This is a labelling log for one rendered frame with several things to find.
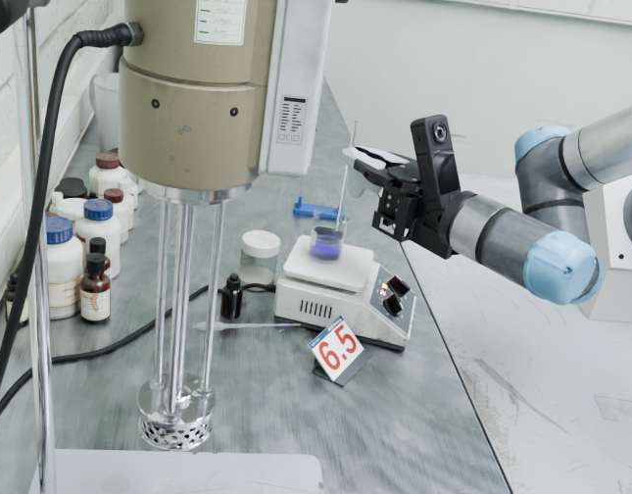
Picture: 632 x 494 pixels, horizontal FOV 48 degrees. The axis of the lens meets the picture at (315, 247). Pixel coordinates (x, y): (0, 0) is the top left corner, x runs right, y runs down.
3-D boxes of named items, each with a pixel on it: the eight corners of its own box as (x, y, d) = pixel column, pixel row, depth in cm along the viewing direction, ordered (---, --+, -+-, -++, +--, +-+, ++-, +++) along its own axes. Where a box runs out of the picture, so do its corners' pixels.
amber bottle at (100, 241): (79, 293, 102) (78, 239, 98) (99, 284, 105) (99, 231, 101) (96, 303, 100) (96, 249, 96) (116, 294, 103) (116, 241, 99)
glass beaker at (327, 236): (328, 271, 101) (337, 222, 97) (298, 257, 103) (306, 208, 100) (351, 258, 105) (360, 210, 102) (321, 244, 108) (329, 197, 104)
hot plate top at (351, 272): (374, 255, 108) (375, 250, 108) (363, 294, 98) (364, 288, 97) (299, 238, 110) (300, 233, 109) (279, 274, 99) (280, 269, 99)
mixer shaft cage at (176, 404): (214, 401, 66) (239, 150, 54) (213, 454, 60) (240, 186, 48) (140, 398, 64) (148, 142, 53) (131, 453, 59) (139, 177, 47)
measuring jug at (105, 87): (67, 142, 150) (65, 73, 143) (112, 129, 160) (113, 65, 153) (129, 169, 143) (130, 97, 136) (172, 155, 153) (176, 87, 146)
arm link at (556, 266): (574, 316, 80) (550, 306, 73) (494, 272, 86) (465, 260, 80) (608, 254, 79) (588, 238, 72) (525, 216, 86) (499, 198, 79)
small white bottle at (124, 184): (133, 231, 120) (134, 184, 116) (113, 231, 119) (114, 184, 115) (132, 222, 123) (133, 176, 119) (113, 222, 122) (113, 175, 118)
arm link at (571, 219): (597, 218, 91) (571, 196, 83) (611, 302, 88) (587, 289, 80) (537, 230, 96) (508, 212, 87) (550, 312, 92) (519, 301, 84)
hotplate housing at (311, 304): (413, 308, 112) (423, 265, 108) (405, 355, 100) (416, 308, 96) (278, 275, 114) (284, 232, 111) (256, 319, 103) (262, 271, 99)
